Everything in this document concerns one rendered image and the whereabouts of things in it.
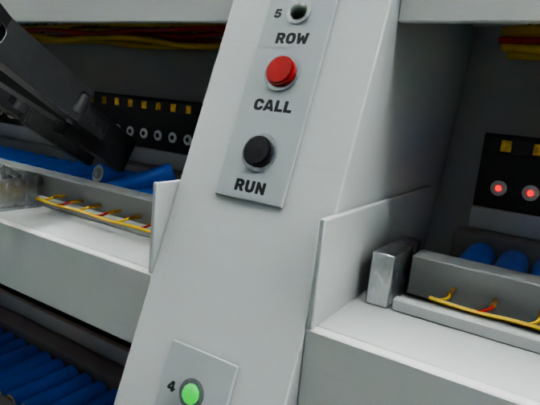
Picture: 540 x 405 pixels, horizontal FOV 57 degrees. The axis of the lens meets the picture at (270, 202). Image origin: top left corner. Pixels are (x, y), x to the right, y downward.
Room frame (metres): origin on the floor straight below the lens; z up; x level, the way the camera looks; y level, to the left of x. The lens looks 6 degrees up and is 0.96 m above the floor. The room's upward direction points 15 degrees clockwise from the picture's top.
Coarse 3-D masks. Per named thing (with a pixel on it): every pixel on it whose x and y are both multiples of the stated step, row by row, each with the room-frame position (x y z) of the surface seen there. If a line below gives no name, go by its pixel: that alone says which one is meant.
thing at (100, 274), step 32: (0, 128) 0.65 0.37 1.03; (160, 160) 0.51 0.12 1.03; (160, 192) 0.26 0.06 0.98; (0, 224) 0.34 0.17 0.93; (32, 224) 0.34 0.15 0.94; (64, 224) 0.35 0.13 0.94; (96, 224) 0.36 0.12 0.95; (160, 224) 0.27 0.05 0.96; (0, 256) 0.35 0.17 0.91; (32, 256) 0.33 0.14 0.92; (64, 256) 0.31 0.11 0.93; (96, 256) 0.29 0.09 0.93; (128, 256) 0.29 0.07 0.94; (32, 288) 0.33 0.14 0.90; (64, 288) 0.31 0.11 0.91; (96, 288) 0.30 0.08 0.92; (128, 288) 0.28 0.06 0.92; (96, 320) 0.30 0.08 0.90; (128, 320) 0.29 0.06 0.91
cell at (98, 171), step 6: (96, 168) 0.42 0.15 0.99; (102, 168) 0.41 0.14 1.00; (108, 168) 0.42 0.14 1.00; (96, 174) 0.41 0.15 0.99; (102, 174) 0.41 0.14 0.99; (108, 174) 0.42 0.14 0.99; (114, 174) 0.42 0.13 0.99; (120, 174) 0.42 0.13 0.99; (126, 174) 0.43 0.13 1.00; (96, 180) 0.42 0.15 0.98; (102, 180) 0.41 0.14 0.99; (108, 180) 0.42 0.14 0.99
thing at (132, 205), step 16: (0, 160) 0.44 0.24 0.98; (48, 176) 0.39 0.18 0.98; (64, 176) 0.40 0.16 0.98; (48, 192) 0.40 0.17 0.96; (64, 192) 0.39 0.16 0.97; (80, 192) 0.38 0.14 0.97; (96, 192) 0.37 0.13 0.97; (112, 192) 0.36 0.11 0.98; (128, 192) 0.36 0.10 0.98; (144, 192) 0.36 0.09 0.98; (64, 208) 0.36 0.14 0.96; (80, 208) 0.36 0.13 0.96; (96, 208) 0.37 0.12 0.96; (112, 208) 0.36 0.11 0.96; (128, 208) 0.35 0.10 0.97; (144, 208) 0.34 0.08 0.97; (128, 224) 0.33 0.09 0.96
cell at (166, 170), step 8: (152, 168) 0.42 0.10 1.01; (160, 168) 0.42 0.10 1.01; (168, 168) 0.41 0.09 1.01; (128, 176) 0.41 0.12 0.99; (136, 176) 0.41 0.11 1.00; (144, 176) 0.41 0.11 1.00; (152, 176) 0.41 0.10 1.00; (160, 176) 0.41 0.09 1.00; (168, 176) 0.41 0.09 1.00; (112, 184) 0.41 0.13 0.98; (120, 184) 0.41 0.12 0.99; (128, 184) 0.41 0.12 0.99; (136, 184) 0.41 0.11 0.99; (144, 184) 0.41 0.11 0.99; (152, 184) 0.41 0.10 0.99
